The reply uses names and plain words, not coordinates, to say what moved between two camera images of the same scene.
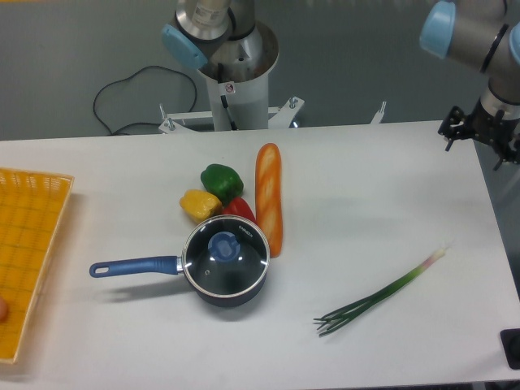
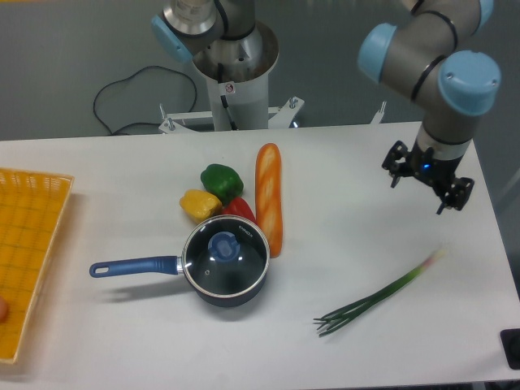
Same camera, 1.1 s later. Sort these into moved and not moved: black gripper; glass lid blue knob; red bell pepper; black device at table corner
Moved: black gripper
Not moved: glass lid blue knob; black device at table corner; red bell pepper
